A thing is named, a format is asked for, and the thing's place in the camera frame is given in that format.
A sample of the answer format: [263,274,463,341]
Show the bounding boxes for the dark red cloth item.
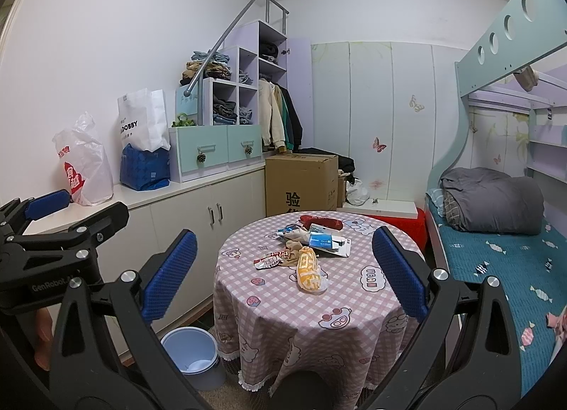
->
[299,214,343,231]

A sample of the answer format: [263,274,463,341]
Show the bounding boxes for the white plastic bag on floor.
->
[346,179,370,207]

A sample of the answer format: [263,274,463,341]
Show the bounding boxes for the blue woven basket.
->
[119,144,170,191]

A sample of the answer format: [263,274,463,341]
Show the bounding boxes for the teal drawer unit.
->
[169,125,262,182]

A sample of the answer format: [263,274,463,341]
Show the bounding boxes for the teal patterned bed mattress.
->
[426,200,566,394]

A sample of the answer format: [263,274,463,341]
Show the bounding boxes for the yellow snack wrapper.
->
[296,246,328,295]

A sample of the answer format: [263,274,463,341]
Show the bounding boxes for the blue white medicine sachet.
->
[277,224,310,245]

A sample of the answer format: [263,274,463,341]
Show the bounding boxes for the white paper shopping bag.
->
[117,89,170,152]

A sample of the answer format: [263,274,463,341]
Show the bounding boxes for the hanging jackets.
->
[258,79,303,152]

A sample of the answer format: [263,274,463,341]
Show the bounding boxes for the brown cardboard box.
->
[264,154,338,216]

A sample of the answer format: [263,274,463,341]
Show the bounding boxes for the grey folded blanket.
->
[440,167,544,235]

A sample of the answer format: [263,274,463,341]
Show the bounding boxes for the purple white cubby shelf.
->
[172,20,310,145]

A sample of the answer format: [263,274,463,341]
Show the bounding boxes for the grey metal handrail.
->
[184,0,290,97]

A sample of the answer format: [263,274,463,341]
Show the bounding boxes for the red white snack wrapper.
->
[253,249,294,271]

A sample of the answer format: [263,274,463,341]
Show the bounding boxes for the light blue trash bin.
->
[161,326,226,392]

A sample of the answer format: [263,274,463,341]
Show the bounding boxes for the white low cabinet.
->
[21,161,268,355]

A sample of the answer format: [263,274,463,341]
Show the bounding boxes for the person's left hand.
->
[35,308,53,370]

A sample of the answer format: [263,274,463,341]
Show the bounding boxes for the white red plastic bag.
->
[52,112,113,207]

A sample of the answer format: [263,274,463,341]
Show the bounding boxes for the pink checkered tablecloth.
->
[213,211,417,409]

